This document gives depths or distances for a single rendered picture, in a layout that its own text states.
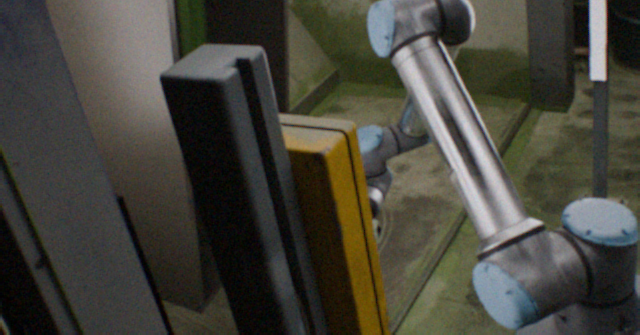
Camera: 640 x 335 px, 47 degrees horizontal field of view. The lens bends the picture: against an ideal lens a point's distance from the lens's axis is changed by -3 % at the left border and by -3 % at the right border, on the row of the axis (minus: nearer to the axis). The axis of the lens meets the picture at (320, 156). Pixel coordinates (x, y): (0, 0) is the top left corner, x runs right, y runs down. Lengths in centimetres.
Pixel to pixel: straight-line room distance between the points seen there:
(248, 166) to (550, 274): 102
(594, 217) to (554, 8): 218
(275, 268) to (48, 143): 53
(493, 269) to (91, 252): 75
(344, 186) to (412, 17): 102
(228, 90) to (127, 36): 126
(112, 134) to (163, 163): 16
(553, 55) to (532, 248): 234
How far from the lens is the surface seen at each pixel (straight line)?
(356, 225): 64
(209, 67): 54
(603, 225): 155
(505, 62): 384
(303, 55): 414
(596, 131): 293
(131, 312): 123
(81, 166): 110
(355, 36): 412
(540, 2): 366
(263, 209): 57
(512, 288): 146
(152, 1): 169
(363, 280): 67
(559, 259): 151
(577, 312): 166
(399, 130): 211
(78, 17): 185
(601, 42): 274
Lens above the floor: 183
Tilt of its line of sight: 29 degrees down
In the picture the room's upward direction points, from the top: 12 degrees counter-clockwise
